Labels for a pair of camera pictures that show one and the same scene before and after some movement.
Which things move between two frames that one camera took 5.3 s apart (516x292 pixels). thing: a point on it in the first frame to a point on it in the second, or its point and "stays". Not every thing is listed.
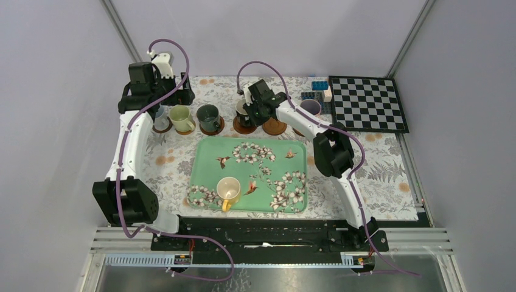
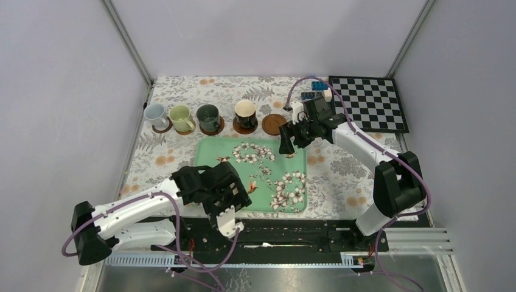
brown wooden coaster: x=241 y=129 stays
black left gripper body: x=179 y=97 to x=222 y=199
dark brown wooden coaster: x=164 y=131 stays
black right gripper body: x=256 y=115 to x=305 y=132
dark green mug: x=209 y=118 stays
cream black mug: x=243 y=118 stays
